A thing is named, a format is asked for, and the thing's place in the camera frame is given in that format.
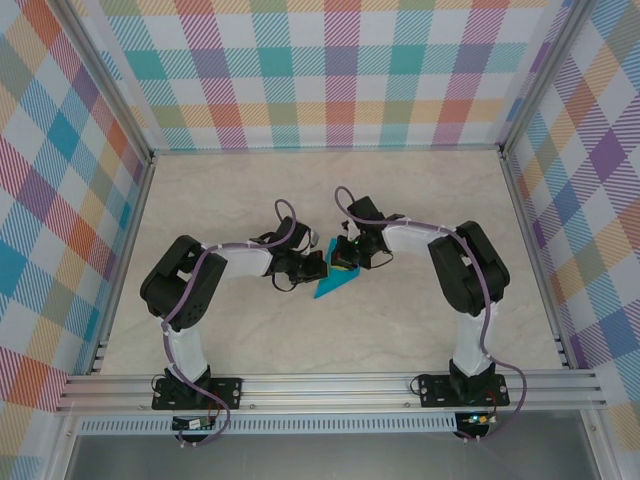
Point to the blue paper sheet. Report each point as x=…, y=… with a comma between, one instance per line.
x=330, y=287

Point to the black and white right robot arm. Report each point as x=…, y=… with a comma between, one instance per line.
x=475, y=265

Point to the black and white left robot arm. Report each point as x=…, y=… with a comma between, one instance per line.
x=175, y=280

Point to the dark circuit board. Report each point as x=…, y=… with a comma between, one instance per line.
x=192, y=424

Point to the grey metal shelf plate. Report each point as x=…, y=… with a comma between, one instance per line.
x=325, y=460

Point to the circuit board with green light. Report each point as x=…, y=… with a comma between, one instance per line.
x=477, y=419

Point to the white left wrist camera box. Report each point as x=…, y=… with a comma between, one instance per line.
x=313, y=238

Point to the aluminium mounting rail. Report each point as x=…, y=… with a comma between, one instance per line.
x=325, y=392

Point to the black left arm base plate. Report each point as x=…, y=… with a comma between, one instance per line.
x=227, y=392

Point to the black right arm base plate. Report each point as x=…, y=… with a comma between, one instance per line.
x=435, y=392

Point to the aluminium table edge rail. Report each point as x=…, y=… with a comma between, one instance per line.
x=127, y=250
x=533, y=250

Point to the aluminium frame post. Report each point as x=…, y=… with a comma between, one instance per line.
x=543, y=75
x=111, y=75

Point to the aluminium frame leg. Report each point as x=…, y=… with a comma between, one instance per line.
x=60, y=450
x=600, y=450

